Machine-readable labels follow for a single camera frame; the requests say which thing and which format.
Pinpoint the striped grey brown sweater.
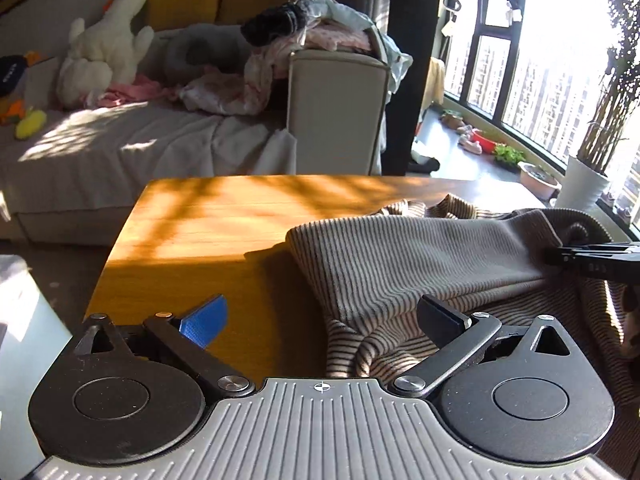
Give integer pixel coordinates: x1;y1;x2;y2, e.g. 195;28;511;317
285;195;639;479

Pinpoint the pile of clothes on sofa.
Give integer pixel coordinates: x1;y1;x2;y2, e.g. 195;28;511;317
163;0;412;116

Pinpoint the potted bamboo plant white pot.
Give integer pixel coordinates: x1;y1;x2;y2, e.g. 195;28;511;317
554;0;639;211

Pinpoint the pink bowl planter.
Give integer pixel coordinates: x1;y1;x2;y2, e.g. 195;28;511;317
518;162;561;202

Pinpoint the small green plant tray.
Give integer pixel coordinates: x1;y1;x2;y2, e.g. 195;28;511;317
494;144;526;171

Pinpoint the red dish on floor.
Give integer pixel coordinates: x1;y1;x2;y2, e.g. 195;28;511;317
471;128;501;155

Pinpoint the beige sofa with grey cover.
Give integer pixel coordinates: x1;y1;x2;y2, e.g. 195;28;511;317
1;30;390;246

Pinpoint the yellow plush toy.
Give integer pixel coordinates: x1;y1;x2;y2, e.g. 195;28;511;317
14;110;47;141

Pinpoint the white standing garment steamer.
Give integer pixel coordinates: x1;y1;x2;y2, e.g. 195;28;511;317
433;0;462;60

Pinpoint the dark pillar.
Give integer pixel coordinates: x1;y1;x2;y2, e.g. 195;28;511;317
382;0;439;177

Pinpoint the white plush toy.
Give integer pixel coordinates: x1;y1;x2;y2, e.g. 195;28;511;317
56;0;154;110

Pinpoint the yellow sofa cushion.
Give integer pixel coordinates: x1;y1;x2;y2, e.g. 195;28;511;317
145;0;220;32

